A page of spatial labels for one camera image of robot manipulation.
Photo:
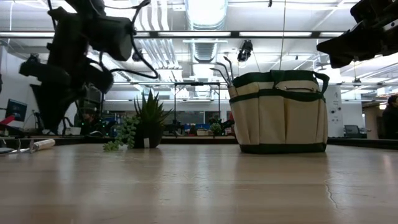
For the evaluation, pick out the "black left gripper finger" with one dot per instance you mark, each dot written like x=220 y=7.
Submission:
x=68 y=102
x=46 y=105

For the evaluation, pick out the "black background rig frame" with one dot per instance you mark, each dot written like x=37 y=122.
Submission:
x=197 y=83

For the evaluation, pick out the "person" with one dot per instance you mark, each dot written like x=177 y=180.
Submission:
x=391 y=121

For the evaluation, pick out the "small background plant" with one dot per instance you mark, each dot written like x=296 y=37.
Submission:
x=216 y=128

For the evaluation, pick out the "computer monitor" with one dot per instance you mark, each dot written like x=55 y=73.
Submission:
x=17 y=110

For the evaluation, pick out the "beige green gardening bag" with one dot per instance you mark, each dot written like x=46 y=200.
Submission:
x=280 y=124

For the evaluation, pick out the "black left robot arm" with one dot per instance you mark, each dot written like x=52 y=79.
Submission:
x=109 y=37

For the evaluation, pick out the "black overhead camera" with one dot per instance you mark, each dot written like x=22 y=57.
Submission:
x=245 y=51

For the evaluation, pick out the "potted succulent plant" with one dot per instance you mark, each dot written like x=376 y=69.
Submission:
x=149 y=130

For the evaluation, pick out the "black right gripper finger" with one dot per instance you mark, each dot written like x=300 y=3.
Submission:
x=363 y=35
x=373 y=51

